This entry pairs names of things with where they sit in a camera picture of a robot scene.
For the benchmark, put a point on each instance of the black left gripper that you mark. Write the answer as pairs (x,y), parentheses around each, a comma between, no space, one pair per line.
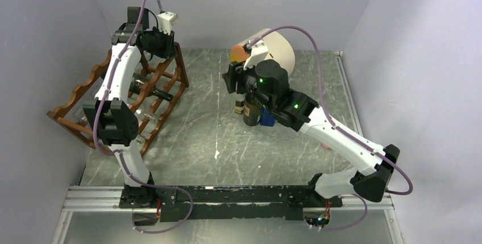
(170,51)

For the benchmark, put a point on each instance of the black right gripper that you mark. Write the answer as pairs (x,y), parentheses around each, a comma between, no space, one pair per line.
(231,78)

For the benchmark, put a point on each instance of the blue bottle with silver cap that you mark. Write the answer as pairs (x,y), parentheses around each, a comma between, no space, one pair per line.
(266,118)

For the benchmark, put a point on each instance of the clear bottle with black cap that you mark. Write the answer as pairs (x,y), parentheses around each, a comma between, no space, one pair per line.
(239,106)

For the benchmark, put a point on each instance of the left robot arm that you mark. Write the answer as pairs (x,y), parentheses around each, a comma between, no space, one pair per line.
(115,127)

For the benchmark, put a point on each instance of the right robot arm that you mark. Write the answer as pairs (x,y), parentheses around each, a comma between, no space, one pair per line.
(267,83)

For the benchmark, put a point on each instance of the brown wooden wine rack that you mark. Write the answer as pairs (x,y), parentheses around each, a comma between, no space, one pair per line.
(173,69)

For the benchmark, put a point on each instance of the cream orange yellow cylinder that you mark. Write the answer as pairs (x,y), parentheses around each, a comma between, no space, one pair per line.
(280,50)

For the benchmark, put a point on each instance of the pink eraser block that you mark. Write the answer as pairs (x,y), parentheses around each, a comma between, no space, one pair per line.
(325,146)

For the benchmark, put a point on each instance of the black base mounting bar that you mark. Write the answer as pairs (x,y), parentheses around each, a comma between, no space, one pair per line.
(197,202)

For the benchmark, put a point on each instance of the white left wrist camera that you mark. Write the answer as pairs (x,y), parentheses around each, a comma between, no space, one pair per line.
(166,20)

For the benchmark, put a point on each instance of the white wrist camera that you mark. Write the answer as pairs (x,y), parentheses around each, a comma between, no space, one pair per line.
(166,20)
(257,51)

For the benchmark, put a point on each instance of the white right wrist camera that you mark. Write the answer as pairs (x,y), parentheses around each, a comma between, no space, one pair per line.
(257,51)

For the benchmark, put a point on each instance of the aluminium frame rail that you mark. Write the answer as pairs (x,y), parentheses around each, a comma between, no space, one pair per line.
(106,198)

